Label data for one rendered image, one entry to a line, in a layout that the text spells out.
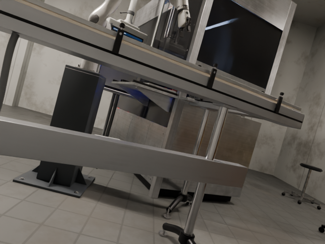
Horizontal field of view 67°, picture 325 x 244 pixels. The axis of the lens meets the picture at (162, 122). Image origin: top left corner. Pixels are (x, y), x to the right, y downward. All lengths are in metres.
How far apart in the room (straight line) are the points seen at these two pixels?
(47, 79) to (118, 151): 4.91
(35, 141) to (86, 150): 0.18
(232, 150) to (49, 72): 4.43
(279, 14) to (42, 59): 4.68
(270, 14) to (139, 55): 1.88
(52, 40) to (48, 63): 4.95
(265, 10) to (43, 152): 2.25
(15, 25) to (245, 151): 2.18
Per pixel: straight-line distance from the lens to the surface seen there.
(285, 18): 2.84
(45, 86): 5.86
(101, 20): 1.93
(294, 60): 6.37
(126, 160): 1.06
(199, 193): 1.33
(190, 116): 2.10
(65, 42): 0.95
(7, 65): 0.96
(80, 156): 1.01
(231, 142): 2.43
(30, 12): 0.96
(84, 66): 1.92
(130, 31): 2.97
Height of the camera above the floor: 0.72
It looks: 2 degrees down
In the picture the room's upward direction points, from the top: 16 degrees clockwise
